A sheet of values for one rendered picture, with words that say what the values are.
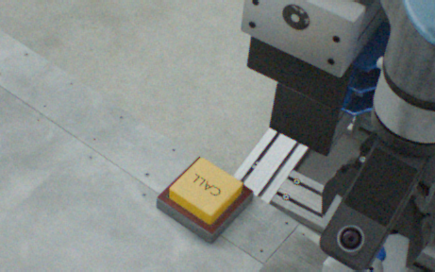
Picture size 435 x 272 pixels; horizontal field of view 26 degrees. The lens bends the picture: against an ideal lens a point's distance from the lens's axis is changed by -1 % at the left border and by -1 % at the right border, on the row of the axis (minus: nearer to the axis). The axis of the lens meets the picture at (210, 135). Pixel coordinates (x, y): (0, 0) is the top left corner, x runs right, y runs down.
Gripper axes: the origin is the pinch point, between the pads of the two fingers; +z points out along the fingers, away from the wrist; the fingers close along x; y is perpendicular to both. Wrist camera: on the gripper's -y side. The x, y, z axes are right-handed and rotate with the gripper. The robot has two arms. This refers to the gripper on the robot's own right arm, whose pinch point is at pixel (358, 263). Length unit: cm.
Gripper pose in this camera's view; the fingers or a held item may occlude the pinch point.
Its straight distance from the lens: 92.1
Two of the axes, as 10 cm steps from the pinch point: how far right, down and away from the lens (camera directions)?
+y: 6.0, -5.9, 5.4
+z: -0.6, 6.4, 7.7
